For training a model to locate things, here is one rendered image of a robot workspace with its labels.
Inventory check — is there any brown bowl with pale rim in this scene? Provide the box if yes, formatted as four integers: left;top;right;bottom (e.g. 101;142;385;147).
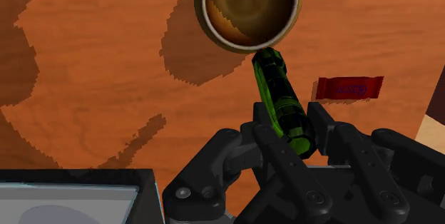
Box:
193;0;304;55

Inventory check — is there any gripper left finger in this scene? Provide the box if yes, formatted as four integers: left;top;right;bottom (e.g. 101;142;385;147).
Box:
162;101;334;224

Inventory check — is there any green cylindrical bottle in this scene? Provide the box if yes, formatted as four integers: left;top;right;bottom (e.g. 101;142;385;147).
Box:
251;47;318;160

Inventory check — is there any red snack wrapper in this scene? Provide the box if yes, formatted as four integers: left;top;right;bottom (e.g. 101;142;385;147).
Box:
314;76;385;101

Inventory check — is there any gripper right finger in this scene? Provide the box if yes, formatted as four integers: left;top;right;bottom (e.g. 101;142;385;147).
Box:
307;101;445;224

